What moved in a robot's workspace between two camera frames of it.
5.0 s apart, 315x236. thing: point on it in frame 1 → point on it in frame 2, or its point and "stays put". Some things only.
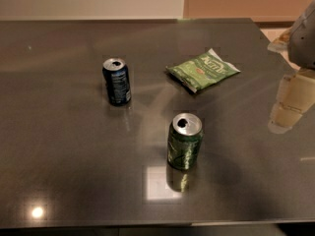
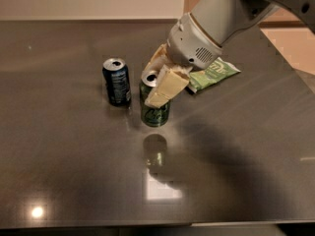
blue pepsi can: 117,77 stays put
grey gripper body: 303,39 → 189,43
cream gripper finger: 280,44 → 160,58
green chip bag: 203,70 stays put
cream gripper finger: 295,96 → 171,82
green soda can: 184,141 → 152,115
